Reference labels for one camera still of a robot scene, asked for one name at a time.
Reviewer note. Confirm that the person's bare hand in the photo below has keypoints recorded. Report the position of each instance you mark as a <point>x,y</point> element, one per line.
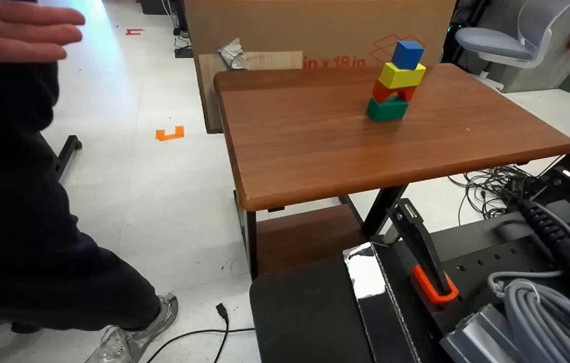
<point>8,30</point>

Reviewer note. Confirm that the blue block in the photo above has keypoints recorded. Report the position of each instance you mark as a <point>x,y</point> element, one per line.
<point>408,53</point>

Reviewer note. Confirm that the red floor tape marker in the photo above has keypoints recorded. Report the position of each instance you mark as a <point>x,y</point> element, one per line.
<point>134,30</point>

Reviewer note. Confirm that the black stand foot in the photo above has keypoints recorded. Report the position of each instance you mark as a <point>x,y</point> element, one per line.
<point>67,154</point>

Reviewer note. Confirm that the person in dark clothes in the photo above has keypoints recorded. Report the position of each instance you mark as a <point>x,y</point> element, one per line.
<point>15,201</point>

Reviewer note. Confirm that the orange floor tape marker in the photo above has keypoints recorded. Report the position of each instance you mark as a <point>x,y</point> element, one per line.
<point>170,134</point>

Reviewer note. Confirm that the crumpled packing paper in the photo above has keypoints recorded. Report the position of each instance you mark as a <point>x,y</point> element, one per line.
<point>232,53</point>

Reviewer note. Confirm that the large printed cardboard box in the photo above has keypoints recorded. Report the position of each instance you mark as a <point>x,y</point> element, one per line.
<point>296,27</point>

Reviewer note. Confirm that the black table leg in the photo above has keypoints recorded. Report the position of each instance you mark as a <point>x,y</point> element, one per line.
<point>251,242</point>
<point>380,208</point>

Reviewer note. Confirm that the grey sneaker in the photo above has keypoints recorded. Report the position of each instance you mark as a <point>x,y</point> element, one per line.
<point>137,327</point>

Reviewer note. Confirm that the wooden lower board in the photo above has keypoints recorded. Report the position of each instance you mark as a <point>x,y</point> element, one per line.
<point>305,238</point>

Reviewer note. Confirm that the red arch block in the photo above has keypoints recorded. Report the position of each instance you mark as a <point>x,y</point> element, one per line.
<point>380,91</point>

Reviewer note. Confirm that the green block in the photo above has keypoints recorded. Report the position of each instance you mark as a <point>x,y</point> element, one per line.
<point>385,110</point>

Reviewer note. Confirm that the yellow block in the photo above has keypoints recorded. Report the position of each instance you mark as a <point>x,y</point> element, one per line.
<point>399,74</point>

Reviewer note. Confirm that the shiny metal strip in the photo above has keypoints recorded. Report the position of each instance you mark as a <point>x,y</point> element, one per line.
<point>366,275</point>

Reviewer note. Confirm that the grey office chair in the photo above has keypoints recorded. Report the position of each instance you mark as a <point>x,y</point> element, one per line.
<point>497,42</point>

